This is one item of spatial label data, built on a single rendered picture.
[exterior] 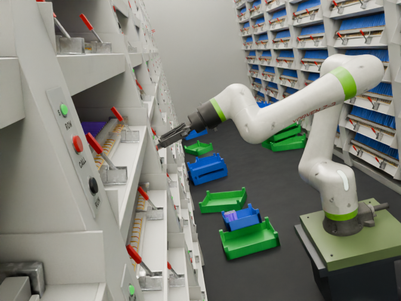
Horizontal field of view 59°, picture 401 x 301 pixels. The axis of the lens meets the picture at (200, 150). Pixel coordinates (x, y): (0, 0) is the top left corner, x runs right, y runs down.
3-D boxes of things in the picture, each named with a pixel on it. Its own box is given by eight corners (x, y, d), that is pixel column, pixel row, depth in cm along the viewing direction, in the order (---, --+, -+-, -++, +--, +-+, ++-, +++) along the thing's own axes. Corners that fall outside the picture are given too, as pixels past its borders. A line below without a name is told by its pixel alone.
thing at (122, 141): (147, 141, 100) (145, 92, 96) (121, 264, 42) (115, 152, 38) (73, 141, 98) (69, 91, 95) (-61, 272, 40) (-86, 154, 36)
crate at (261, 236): (270, 227, 211) (267, 216, 209) (280, 245, 192) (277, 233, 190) (221, 241, 211) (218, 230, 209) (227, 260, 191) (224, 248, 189)
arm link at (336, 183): (342, 197, 146) (336, 155, 140) (366, 214, 131) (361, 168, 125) (313, 207, 145) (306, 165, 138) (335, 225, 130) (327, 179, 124)
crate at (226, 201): (247, 196, 259) (244, 186, 257) (241, 210, 241) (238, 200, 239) (209, 199, 270) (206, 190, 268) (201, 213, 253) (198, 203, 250)
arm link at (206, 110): (206, 96, 128) (209, 99, 120) (222, 123, 132) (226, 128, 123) (192, 104, 129) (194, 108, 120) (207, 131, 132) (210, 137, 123)
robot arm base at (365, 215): (380, 204, 145) (379, 192, 143) (400, 223, 131) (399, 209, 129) (317, 220, 146) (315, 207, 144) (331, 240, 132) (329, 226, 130)
